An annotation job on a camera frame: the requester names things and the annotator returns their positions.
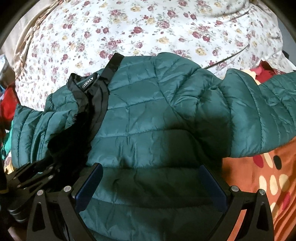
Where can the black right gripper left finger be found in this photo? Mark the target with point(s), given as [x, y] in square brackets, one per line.
[55, 215]

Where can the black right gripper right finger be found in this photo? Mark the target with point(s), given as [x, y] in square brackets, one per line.
[257, 223]

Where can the dark green quilted puffer jacket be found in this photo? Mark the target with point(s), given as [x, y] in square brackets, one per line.
[151, 122]

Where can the bright green garment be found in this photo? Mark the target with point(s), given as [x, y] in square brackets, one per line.
[6, 147]

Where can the orange patterned blanket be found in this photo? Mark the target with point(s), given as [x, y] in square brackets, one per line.
[274, 172]

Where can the red garment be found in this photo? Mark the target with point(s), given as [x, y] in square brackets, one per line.
[9, 101]

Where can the beige padded headboard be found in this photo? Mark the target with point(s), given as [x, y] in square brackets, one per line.
[18, 27]

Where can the white floral quilt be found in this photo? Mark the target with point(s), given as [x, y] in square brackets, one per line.
[81, 36]

